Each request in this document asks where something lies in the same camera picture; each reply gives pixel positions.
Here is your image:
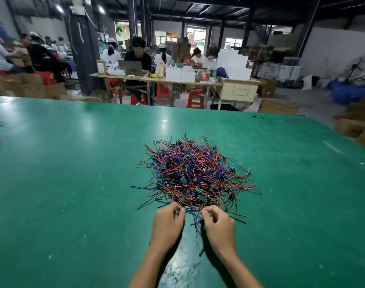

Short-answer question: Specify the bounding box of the pile of wires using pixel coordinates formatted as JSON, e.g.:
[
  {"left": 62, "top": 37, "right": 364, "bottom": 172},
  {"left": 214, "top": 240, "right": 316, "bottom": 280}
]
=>
[{"left": 130, "top": 136, "right": 261, "bottom": 236}]

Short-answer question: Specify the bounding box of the brown cardboard box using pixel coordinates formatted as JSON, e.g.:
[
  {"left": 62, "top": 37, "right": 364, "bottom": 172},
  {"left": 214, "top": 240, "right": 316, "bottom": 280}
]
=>
[{"left": 257, "top": 78, "right": 278, "bottom": 98}]

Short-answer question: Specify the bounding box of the long wooden work table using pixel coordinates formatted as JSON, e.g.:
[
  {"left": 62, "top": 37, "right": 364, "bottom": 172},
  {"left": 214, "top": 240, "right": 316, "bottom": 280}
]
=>
[{"left": 89, "top": 71, "right": 262, "bottom": 109}]

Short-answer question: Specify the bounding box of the heap of blue bags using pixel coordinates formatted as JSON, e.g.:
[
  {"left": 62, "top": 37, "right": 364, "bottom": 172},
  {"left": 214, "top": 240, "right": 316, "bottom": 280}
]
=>
[{"left": 326, "top": 80, "right": 365, "bottom": 106}]

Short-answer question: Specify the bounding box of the row of white containers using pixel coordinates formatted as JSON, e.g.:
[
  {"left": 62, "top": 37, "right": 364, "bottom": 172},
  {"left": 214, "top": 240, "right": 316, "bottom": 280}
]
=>
[{"left": 165, "top": 64, "right": 197, "bottom": 83}]

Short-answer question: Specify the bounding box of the flat cardboard sheet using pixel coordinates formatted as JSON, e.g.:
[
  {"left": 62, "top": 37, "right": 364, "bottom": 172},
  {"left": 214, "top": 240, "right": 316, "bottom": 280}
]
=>
[{"left": 257, "top": 99, "right": 301, "bottom": 115}]

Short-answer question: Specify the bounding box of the row of cardboard boxes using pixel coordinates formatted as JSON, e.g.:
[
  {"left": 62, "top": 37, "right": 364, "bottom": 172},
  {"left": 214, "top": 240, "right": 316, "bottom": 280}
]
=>
[{"left": 0, "top": 73, "right": 68, "bottom": 100}]

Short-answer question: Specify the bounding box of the grey laptop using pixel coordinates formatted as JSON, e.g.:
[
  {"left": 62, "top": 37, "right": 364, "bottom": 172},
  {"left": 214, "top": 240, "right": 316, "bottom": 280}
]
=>
[{"left": 118, "top": 60, "right": 144, "bottom": 76}]

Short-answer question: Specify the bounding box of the dark pillar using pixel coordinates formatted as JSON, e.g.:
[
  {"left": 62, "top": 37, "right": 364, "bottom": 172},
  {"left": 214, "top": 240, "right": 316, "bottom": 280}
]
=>
[{"left": 63, "top": 0, "right": 107, "bottom": 96}]

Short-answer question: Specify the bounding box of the red plastic stool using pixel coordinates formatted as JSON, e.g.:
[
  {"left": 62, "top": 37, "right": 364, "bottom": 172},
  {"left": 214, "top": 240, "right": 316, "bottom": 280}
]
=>
[
  {"left": 186, "top": 88, "right": 206, "bottom": 109},
  {"left": 155, "top": 82, "right": 172, "bottom": 100},
  {"left": 34, "top": 70, "right": 55, "bottom": 86},
  {"left": 109, "top": 79, "right": 126, "bottom": 97}
]

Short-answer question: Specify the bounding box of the person's right hand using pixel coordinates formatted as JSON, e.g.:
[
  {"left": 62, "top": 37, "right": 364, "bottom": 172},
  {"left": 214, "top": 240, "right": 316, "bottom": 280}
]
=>
[{"left": 200, "top": 204, "right": 237, "bottom": 262}]

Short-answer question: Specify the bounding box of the cream cabinet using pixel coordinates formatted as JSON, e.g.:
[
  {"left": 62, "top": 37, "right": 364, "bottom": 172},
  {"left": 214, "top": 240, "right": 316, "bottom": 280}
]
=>
[{"left": 217, "top": 80, "right": 260, "bottom": 111}]

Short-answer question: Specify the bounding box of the person's left hand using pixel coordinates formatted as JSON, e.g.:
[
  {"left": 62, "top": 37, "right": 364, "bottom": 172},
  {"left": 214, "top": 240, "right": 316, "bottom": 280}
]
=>
[{"left": 148, "top": 201, "right": 186, "bottom": 256}]

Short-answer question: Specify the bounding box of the stack of white boxes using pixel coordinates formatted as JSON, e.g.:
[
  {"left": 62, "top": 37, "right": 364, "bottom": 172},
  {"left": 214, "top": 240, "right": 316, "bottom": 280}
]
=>
[{"left": 216, "top": 48, "right": 253, "bottom": 81}]

